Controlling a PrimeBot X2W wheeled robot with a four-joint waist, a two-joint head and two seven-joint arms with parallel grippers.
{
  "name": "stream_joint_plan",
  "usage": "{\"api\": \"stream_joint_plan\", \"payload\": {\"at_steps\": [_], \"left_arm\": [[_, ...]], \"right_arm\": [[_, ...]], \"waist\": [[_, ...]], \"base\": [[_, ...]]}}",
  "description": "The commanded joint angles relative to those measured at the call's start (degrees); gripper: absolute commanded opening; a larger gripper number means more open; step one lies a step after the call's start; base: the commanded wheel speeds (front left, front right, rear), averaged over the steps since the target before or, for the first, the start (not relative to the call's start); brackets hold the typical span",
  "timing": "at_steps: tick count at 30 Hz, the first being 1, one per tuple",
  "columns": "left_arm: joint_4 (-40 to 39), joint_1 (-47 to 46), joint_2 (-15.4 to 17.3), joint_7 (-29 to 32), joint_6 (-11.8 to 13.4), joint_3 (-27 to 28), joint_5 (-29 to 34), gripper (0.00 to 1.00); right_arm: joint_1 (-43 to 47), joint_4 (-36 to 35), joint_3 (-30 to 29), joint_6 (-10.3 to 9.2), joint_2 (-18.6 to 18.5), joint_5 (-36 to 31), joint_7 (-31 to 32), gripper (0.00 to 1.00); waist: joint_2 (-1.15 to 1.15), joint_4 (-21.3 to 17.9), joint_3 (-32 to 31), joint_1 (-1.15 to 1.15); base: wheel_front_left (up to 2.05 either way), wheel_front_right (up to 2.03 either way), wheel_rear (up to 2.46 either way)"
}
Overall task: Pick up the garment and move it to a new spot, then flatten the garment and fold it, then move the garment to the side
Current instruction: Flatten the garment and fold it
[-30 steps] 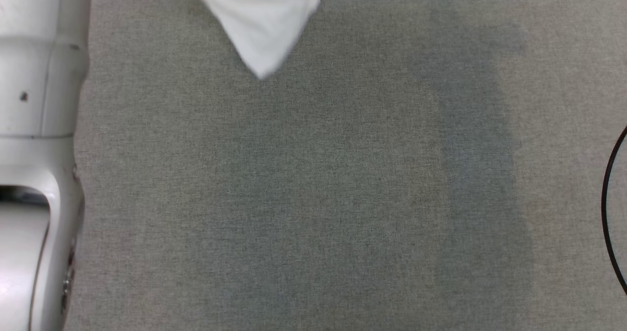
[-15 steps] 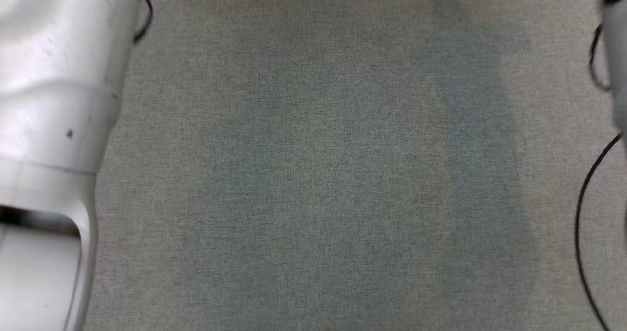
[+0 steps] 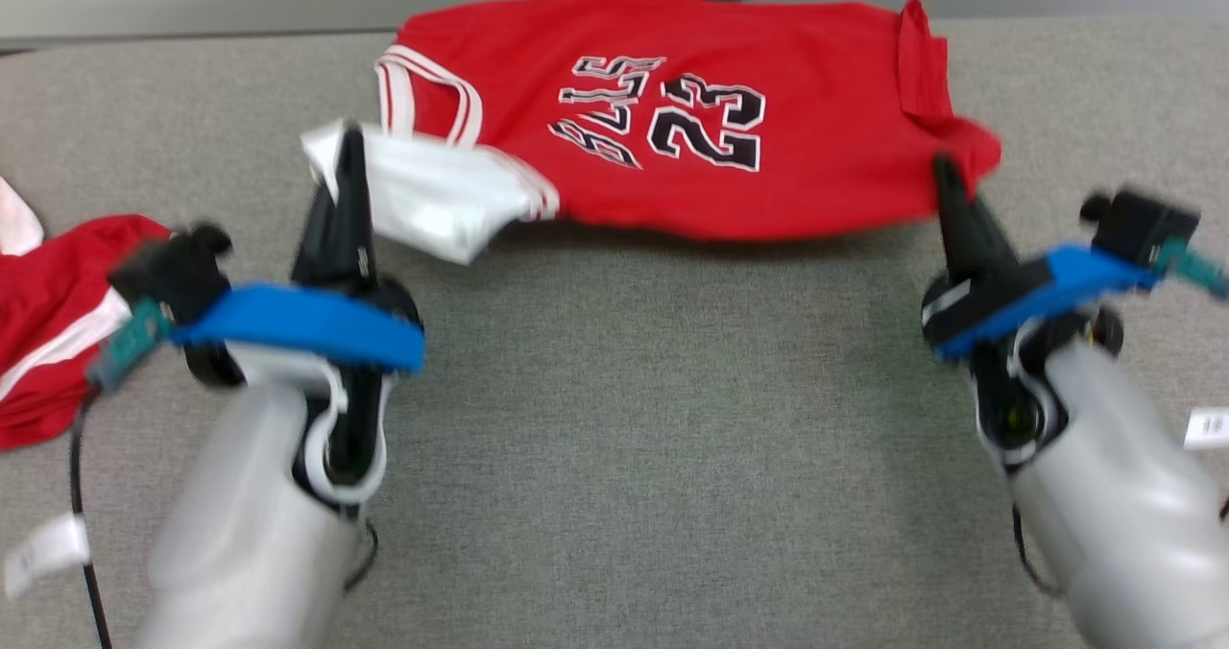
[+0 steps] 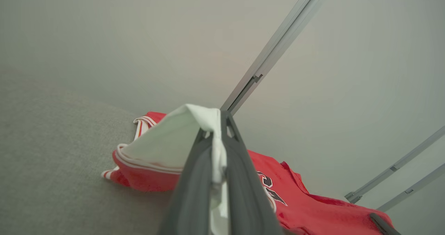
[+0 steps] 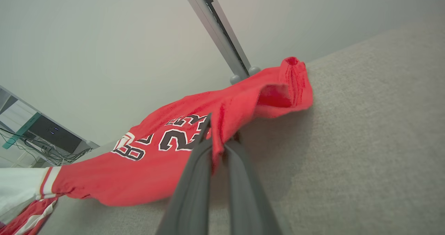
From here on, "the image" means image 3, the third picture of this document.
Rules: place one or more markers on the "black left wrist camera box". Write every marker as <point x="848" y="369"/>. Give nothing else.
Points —
<point x="173" y="270"/>

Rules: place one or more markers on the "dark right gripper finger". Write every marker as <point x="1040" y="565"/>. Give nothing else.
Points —
<point x="970" y="246"/>

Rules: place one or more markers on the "blue camera bracket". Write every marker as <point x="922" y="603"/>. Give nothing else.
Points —
<point x="298" y="327"/>
<point x="1066" y="279"/>

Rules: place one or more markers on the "blue left camera bracket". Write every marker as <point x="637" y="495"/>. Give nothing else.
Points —
<point x="298" y="327"/>

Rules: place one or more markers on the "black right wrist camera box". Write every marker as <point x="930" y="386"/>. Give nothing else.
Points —
<point x="1143" y="227"/>

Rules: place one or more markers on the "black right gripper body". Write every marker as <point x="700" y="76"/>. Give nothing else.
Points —
<point x="951" y="308"/>

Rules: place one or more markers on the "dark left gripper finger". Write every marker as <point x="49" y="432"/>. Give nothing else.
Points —
<point x="341" y="246"/>

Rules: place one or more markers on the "blue right camera bracket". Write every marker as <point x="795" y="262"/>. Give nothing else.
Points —
<point x="1066" y="279"/>

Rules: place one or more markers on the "red shorts with white stripe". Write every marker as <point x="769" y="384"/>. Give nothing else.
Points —
<point x="48" y="323"/>

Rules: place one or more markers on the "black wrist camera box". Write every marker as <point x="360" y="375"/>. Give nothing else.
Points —
<point x="173" y="270"/>
<point x="1143" y="227"/>

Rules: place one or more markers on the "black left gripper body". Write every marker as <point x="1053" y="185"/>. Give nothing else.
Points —
<point x="389" y="296"/>

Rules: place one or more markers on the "red number 23 jersey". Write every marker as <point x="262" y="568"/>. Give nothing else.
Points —
<point x="816" y="169"/>

